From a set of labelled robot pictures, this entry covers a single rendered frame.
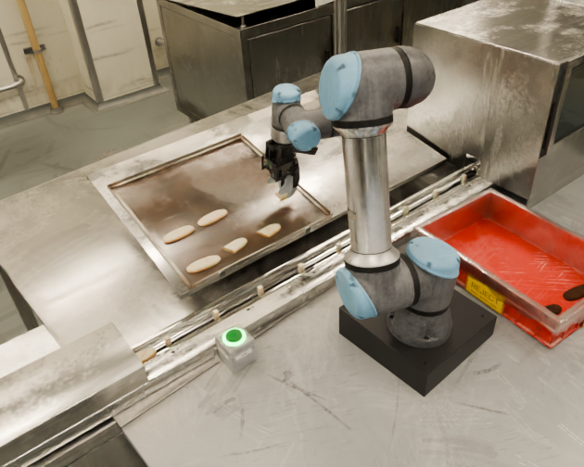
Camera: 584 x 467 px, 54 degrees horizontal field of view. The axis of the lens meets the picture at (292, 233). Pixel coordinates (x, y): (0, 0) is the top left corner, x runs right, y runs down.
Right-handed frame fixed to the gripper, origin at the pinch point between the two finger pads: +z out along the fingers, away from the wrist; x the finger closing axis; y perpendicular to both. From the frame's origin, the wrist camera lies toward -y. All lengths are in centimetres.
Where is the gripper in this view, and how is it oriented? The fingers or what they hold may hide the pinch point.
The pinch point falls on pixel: (286, 189)
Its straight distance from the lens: 173.3
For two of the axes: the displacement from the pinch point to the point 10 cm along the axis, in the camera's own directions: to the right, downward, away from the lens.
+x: 6.1, 5.8, -5.4
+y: -7.9, 4.0, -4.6
